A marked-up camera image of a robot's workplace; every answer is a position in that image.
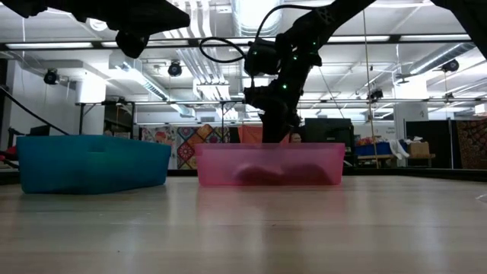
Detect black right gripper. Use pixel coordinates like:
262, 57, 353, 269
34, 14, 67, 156
243, 36, 323, 144

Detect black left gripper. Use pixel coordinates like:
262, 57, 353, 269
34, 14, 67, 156
72, 0, 191, 33

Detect orange cloth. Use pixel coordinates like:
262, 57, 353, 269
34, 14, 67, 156
237, 124, 292, 145

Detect large black monitor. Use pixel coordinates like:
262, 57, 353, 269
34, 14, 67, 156
304, 117, 355, 153

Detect pink plastic bin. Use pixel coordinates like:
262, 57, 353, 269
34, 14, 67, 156
194, 142, 346, 187

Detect colourful patchwork quilt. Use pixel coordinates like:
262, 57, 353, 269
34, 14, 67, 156
139, 123, 234, 170

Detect thin wooden pole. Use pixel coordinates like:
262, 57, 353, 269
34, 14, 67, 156
361, 9, 380, 170

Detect blue storage crate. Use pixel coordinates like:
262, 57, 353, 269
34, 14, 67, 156
355, 141, 409, 158

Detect white cloth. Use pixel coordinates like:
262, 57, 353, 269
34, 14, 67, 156
387, 139, 411, 161

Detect cardboard box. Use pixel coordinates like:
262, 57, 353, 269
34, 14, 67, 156
408, 141, 431, 158

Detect small black monitor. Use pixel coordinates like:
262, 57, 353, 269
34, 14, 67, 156
29, 124, 52, 137

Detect dark partition panel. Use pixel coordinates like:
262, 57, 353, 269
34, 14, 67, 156
404, 119, 457, 170

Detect blue plastic bin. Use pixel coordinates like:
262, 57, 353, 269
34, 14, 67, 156
16, 134, 172, 195

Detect dark patterned tapestry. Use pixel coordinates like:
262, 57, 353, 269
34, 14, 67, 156
454, 117, 487, 170

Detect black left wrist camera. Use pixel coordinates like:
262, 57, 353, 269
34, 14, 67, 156
115, 30, 150, 60

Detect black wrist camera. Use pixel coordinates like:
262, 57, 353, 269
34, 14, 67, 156
243, 40, 282, 77
115, 30, 150, 60

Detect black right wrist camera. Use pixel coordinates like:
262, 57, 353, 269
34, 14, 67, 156
243, 40, 282, 77

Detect black right camera cable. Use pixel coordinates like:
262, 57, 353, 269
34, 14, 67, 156
198, 3, 317, 65

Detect black aluminium table frame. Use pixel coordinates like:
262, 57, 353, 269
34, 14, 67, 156
0, 166, 487, 186

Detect silver ventilation duct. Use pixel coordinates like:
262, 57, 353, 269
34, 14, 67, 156
231, 0, 285, 121

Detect black metal rack frame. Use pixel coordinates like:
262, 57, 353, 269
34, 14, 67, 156
78, 98, 263, 145

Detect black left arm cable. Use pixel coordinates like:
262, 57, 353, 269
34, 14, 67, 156
0, 86, 72, 137

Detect grey ceiling duct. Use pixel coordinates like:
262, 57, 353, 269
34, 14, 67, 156
395, 40, 480, 83

